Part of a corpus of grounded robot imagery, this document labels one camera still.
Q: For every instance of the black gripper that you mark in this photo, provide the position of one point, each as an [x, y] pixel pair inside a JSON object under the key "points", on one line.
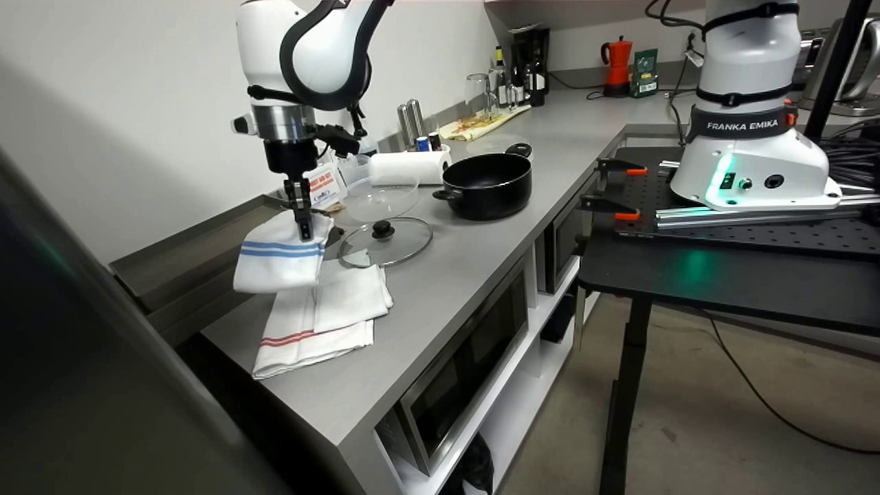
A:
{"points": [[294, 169]]}

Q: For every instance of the white towel with blue stripes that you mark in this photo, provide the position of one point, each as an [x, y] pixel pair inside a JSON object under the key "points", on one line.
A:
{"points": [[276, 264]]}

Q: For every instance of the black cooking pot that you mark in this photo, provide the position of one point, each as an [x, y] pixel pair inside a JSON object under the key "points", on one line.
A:
{"points": [[492, 188]]}

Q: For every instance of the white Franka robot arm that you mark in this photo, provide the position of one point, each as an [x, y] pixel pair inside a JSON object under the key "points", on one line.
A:
{"points": [[313, 44]]}

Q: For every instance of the glass pot lid black knob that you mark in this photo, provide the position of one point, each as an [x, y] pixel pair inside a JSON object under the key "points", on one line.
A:
{"points": [[388, 242]]}

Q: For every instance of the white towel with red stripes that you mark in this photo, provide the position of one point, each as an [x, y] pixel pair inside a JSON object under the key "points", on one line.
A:
{"points": [[317, 326]]}

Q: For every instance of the white paper towel roll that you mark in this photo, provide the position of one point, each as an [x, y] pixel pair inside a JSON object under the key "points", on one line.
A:
{"points": [[402, 169]]}

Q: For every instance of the red moka pot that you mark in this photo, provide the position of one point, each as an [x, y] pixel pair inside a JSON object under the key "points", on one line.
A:
{"points": [[617, 65]]}

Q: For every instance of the white card with red print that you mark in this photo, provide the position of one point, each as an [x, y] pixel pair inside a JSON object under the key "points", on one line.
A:
{"points": [[329, 188]]}

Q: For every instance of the spray bottle with black nozzle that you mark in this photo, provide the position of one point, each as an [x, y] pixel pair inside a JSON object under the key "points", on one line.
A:
{"points": [[364, 147]]}

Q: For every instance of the steel shaker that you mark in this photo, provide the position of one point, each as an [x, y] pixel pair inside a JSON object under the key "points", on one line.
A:
{"points": [[416, 120], [402, 127]]}

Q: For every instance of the small blue can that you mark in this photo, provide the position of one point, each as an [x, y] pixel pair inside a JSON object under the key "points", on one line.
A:
{"points": [[423, 143]]}

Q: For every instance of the stainless steel counter unit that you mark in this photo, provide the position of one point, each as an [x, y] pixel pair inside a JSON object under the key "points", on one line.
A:
{"points": [[457, 275]]}

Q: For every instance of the black microwave oven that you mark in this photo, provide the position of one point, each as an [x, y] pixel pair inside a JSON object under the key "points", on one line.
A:
{"points": [[468, 366]]}

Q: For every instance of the dark glass bottle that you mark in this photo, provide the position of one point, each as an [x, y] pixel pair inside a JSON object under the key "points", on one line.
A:
{"points": [[498, 84]]}

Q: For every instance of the black built-in appliance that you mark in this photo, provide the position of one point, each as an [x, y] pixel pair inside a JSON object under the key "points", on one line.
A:
{"points": [[563, 242]]}

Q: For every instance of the black coffee machine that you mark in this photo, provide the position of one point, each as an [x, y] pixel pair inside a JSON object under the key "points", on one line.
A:
{"points": [[531, 65]]}

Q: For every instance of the dark blurred foreground panel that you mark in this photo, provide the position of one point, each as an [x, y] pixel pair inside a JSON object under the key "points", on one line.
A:
{"points": [[72, 386]]}

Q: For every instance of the black bag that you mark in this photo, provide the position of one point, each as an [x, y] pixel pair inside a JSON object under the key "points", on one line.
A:
{"points": [[476, 469]]}

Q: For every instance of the black clamp with orange tip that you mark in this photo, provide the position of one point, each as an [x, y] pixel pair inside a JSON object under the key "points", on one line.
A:
{"points": [[624, 169], [611, 210]]}

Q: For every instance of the green box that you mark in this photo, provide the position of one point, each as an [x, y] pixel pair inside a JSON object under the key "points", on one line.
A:
{"points": [[644, 73]]}

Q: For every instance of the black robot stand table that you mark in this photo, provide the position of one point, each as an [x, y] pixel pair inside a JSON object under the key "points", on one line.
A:
{"points": [[716, 275]]}

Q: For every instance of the black slanted pole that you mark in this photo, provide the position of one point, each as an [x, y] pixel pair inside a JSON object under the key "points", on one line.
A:
{"points": [[841, 65]]}

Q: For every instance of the aluminium mounting rail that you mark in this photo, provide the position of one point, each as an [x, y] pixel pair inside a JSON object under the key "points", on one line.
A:
{"points": [[761, 212]]}

